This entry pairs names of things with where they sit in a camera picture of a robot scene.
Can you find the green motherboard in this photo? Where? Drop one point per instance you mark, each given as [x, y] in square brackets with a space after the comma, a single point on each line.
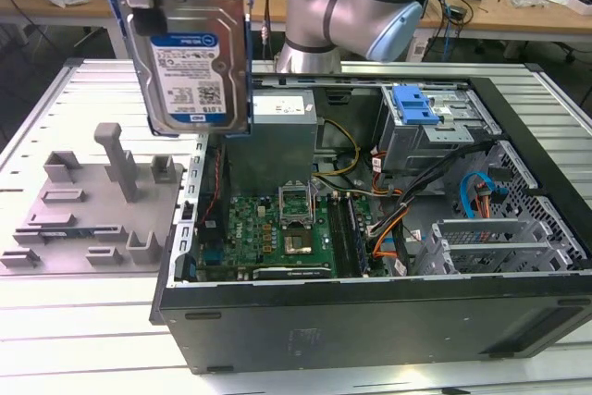
[252, 228]

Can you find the long wooden desk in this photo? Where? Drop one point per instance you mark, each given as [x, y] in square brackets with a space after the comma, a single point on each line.
[208, 2]

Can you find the blue plastic drive latch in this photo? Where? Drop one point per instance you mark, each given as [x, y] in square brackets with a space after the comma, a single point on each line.
[411, 108]

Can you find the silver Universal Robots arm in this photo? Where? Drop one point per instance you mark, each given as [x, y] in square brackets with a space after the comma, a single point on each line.
[351, 2]

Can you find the grey parts rack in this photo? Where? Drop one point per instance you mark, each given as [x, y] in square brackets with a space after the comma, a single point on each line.
[83, 228]

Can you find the small white box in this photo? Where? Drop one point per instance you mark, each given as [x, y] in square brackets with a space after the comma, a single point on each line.
[580, 2]

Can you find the black RAM stick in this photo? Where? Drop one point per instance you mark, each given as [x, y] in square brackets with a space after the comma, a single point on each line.
[359, 240]
[342, 238]

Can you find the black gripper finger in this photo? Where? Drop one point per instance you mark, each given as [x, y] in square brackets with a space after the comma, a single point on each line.
[151, 22]

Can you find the CPU socket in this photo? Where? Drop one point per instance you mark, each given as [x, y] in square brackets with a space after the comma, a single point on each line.
[297, 244]

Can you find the grey optical drive cage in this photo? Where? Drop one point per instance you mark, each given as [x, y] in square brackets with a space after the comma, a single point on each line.
[416, 145]

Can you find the hard disk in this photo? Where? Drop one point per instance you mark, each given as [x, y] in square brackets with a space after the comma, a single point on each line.
[194, 66]

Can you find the black open PC case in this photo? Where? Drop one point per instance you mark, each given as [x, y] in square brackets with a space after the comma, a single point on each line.
[370, 321]

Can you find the RAM stick with blue label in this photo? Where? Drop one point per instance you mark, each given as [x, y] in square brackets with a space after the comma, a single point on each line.
[65, 232]

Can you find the grey power supply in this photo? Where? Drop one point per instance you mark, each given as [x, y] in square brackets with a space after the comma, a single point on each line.
[273, 154]

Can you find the black graphics card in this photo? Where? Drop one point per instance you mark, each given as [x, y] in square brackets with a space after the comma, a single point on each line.
[291, 272]

